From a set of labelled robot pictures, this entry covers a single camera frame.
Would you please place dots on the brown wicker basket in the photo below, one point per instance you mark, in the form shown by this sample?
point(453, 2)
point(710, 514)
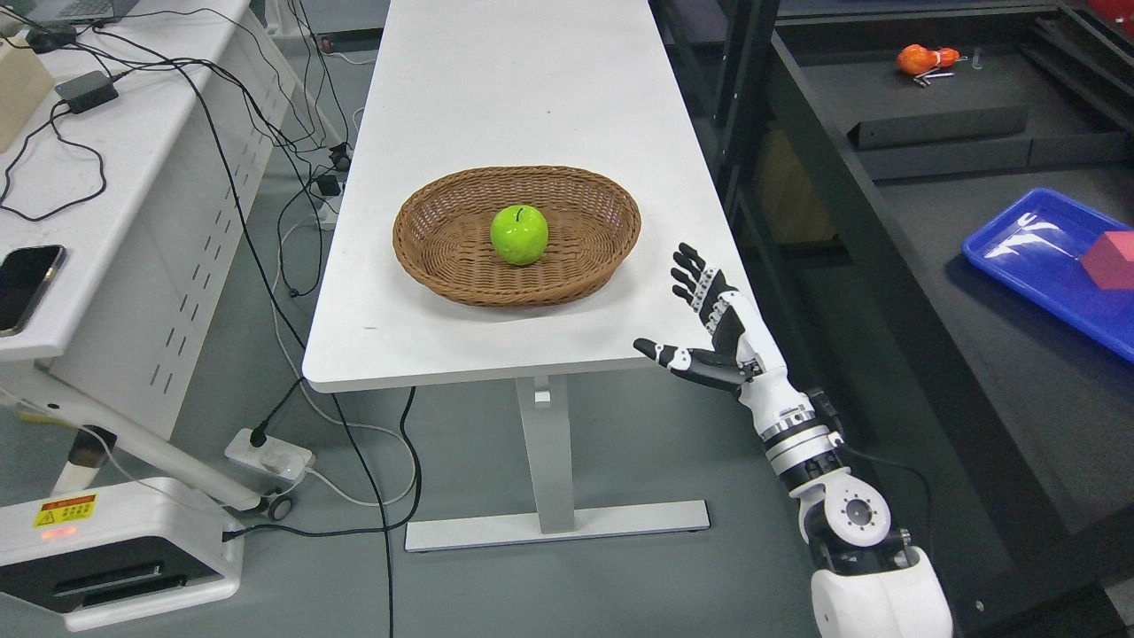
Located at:
point(441, 236)

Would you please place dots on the black metal shelf rack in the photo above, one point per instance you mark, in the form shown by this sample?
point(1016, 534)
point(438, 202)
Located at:
point(859, 184)

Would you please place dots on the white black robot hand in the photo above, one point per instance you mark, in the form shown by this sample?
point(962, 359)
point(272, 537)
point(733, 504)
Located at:
point(743, 358)

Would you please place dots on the white power strip far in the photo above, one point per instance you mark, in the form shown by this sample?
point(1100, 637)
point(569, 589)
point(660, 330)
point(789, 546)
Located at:
point(329, 190)

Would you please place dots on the beige wooden box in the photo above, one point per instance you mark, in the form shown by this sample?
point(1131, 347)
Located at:
point(25, 83)

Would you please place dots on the white table leg base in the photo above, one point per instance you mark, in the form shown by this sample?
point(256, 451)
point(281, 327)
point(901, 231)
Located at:
point(545, 415)

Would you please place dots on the white power strip on floor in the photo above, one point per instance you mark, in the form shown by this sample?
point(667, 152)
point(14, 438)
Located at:
point(275, 457)

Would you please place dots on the red cube block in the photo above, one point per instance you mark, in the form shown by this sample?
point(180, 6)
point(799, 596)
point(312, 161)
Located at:
point(1109, 261)

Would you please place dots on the orange toy on shelf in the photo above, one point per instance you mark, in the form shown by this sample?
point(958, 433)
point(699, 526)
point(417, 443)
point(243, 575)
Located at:
point(915, 60)

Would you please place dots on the green apple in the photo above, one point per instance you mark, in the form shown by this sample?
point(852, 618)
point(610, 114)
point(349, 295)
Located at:
point(520, 234)

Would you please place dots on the grey laptop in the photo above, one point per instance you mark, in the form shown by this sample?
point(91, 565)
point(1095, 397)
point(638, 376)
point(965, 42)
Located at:
point(73, 12)

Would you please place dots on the blue plastic tray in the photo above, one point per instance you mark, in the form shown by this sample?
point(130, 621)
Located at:
point(1035, 246)

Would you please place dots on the black smartphone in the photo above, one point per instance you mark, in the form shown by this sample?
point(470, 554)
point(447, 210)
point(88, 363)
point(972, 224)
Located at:
point(26, 274)

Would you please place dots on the white side desk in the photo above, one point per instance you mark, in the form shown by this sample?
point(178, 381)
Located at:
point(147, 197)

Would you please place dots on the white robot base unit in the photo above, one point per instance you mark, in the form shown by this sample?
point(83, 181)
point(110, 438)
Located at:
point(121, 552)

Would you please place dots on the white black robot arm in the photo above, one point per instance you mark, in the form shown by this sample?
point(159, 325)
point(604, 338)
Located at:
point(870, 579)

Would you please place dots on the black power adapter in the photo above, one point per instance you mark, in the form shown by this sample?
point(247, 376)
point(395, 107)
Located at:
point(86, 92)

